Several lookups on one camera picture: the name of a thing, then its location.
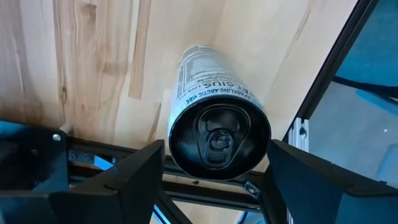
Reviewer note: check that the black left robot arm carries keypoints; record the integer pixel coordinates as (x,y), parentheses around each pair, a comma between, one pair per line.
(31,155)

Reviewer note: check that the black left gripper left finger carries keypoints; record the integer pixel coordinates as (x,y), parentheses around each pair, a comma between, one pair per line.
(93,205)

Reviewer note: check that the white Celsius Arctic Vibe can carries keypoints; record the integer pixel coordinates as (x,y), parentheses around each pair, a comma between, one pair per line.
(217,140)

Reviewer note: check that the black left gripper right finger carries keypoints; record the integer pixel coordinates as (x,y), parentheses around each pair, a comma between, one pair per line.
(335,199)

